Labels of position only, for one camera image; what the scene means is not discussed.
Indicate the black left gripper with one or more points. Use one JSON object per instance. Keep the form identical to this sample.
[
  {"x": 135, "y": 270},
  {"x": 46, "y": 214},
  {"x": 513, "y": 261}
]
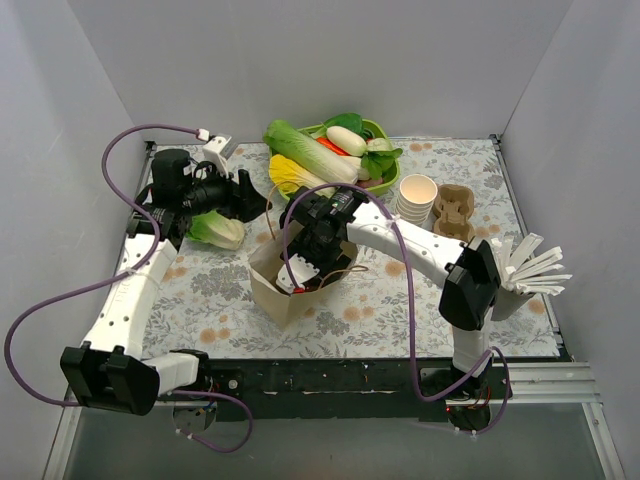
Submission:
[{"x": 238, "y": 191}]

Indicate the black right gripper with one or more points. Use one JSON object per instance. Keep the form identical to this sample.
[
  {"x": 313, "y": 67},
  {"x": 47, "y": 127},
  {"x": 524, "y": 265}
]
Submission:
[{"x": 310, "y": 260}]

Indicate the brown paper takeout bag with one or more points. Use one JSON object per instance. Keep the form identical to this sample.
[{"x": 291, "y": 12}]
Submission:
[{"x": 304, "y": 208}]

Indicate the stack of white paper cups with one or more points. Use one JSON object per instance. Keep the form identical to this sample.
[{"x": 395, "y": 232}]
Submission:
[{"x": 415, "y": 199}]

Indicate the brown pulp cup carrier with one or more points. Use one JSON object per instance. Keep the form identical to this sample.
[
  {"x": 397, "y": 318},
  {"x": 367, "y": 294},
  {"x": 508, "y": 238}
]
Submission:
[{"x": 453, "y": 208}]

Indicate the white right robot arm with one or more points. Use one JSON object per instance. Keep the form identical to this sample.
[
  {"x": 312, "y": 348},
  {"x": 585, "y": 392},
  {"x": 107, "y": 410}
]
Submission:
[{"x": 465, "y": 273}]

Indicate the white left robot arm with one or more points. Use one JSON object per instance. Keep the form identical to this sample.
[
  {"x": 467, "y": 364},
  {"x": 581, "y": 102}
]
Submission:
[{"x": 107, "y": 370}]

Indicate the small green lettuce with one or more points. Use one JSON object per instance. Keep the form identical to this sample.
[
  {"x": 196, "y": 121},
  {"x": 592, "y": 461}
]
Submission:
[{"x": 214, "y": 229}]

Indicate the green napa cabbage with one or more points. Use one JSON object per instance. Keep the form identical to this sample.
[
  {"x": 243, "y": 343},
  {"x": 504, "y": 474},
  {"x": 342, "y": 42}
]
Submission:
[{"x": 284, "y": 139}]

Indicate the orange carrot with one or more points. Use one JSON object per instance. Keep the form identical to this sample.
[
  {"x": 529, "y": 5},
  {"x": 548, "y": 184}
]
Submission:
[{"x": 331, "y": 146}]

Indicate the white radish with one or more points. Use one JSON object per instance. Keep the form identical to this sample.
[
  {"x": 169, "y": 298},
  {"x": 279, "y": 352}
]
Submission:
[{"x": 351, "y": 143}]

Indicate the green bok choy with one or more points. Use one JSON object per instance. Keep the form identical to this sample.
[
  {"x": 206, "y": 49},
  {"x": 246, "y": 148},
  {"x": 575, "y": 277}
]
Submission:
[{"x": 380, "y": 155}]

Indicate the floral table mat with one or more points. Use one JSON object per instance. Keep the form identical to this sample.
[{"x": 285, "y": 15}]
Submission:
[{"x": 205, "y": 300}]

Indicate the black base bar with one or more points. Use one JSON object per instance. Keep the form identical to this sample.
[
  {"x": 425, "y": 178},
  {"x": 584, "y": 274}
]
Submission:
[{"x": 345, "y": 389}]

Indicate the grey cylindrical holder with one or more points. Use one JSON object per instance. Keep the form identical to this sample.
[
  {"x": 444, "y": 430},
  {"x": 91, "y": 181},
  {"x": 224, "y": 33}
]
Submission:
[{"x": 507, "y": 303}]

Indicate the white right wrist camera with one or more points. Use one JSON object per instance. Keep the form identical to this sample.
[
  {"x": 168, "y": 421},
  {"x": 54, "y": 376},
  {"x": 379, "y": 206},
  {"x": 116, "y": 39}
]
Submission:
[{"x": 294, "y": 276}]

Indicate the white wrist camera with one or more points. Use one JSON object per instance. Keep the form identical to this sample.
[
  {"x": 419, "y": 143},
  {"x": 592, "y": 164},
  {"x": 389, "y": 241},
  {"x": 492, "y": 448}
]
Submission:
[
  {"x": 216, "y": 151},
  {"x": 294, "y": 276}
]

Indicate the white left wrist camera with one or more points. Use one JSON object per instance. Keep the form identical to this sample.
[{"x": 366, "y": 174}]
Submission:
[{"x": 216, "y": 151}]

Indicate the aluminium frame rail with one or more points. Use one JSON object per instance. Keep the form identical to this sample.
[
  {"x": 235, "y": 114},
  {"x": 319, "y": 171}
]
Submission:
[{"x": 550, "y": 414}]

